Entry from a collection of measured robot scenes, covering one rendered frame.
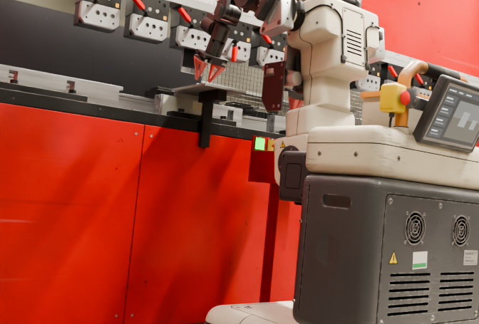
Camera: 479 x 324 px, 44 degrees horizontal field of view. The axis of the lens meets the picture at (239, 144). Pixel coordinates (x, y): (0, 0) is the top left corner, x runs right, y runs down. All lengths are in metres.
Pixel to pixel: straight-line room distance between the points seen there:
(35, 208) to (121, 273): 0.39
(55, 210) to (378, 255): 1.12
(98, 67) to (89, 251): 1.02
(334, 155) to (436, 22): 2.09
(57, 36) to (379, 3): 1.58
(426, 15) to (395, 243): 2.12
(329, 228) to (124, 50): 1.69
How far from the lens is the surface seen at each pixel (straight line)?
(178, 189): 2.28
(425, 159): 1.58
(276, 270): 2.31
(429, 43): 3.44
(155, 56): 2.98
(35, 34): 2.79
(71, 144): 2.11
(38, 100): 2.09
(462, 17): 3.69
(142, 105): 2.63
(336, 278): 1.49
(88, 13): 2.30
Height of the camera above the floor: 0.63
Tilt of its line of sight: 4 degrees up
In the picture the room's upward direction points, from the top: 5 degrees clockwise
